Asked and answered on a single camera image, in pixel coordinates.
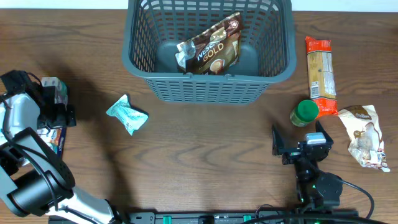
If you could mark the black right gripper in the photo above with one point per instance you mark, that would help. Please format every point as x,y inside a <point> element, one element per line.
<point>298,153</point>

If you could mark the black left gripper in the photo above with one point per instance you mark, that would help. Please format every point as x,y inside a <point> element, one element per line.
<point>58,115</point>

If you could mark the white tissue multipack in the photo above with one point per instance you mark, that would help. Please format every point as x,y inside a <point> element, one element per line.
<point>55,138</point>

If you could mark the green lid jar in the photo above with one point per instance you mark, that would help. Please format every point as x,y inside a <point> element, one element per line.
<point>304,113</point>

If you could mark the teal snack packet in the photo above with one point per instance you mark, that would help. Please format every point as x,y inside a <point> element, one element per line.
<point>131,119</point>

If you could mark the brown Nescafe Gold pouch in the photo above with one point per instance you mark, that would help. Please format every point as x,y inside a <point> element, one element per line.
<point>213,51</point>

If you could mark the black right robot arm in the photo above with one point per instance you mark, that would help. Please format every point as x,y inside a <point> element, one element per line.
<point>315,188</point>

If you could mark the orange pasta package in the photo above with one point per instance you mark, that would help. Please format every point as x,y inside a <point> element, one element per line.
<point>321,76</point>

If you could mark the beige brown snack bag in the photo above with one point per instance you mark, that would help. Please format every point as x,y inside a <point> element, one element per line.
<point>367,144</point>

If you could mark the grey plastic basket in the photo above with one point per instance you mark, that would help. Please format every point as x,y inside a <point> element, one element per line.
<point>154,28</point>

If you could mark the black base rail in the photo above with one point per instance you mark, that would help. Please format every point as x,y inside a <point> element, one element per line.
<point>216,218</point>

